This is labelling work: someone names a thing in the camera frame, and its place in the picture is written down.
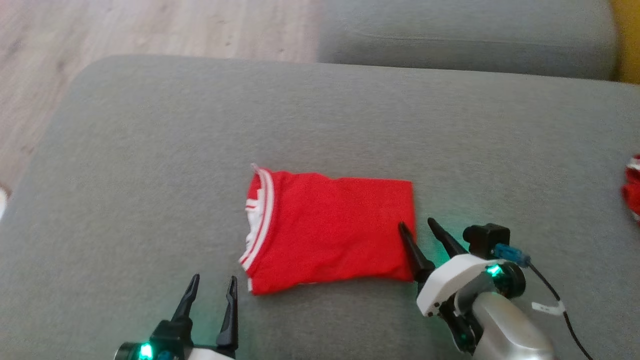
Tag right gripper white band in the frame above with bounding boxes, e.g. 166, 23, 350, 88
398, 217, 527, 356

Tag right blue cable connector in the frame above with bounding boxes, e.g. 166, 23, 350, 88
492, 244, 532, 267

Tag large grey sofa seat cushion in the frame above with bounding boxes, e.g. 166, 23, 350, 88
0, 55, 640, 360

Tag plain red shorts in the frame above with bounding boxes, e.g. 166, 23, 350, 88
621, 155, 640, 222

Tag right cable white tie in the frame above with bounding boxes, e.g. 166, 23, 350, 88
531, 300, 566, 316

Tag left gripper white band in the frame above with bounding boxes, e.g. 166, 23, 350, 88
114, 273, 239, 360

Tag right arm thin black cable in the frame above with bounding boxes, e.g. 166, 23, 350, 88
525, 262, 596, 360

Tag red jersey with white stripes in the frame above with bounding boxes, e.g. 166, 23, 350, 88
239, 163, 417, 296

